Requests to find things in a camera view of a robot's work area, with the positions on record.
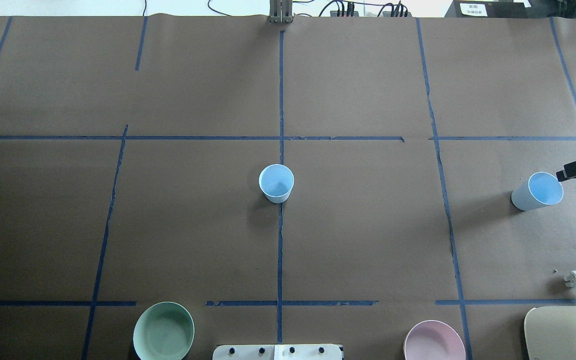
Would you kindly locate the cream white toaster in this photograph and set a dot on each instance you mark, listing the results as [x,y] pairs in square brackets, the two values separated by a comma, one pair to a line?
[550,333]

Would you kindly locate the black power supply box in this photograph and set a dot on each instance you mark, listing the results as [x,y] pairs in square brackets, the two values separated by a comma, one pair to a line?
[493,9]

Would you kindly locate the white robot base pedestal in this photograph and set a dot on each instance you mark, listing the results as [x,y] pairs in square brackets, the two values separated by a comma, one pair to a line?
[309,351]

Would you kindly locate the mint green bowl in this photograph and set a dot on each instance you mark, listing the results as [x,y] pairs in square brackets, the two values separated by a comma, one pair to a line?
[164,331]

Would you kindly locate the aluminium frame post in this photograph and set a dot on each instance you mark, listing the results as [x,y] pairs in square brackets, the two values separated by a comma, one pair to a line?
[281,11]

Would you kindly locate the pink bowl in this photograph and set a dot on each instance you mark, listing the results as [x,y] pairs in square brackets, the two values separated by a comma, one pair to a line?
[433,340]

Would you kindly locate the light blue cup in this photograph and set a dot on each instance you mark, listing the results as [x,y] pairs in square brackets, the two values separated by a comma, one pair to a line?
[540,190]
[276,182]

